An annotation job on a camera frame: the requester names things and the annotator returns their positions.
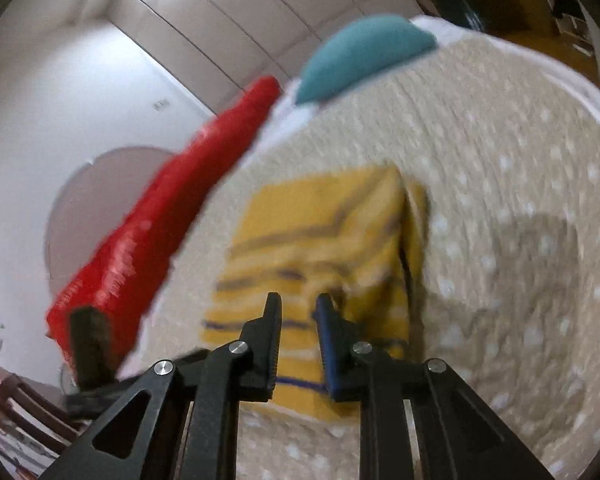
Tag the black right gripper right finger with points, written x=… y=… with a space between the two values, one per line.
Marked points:
x=418 y=421

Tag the wall light switch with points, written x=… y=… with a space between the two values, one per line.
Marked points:
x=161 y=105

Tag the yellow striped knit sweater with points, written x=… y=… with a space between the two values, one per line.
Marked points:
x=357 y=235

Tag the teal pillow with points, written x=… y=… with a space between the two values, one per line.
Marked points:
x=361 y=50

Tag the red fluffy blanket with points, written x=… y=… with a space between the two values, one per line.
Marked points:
x=129 y=266

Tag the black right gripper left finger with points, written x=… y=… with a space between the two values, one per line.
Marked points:
x=179 y=419

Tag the beige wardrobe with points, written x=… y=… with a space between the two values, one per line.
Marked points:
x=216 y=48

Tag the beige dotted bedspread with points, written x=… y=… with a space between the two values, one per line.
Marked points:
x=511 y=296

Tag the dark wooden chair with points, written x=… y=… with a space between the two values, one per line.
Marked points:
x=35 y=419

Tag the round grey headboard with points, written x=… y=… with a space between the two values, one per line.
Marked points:
x=91 y=204

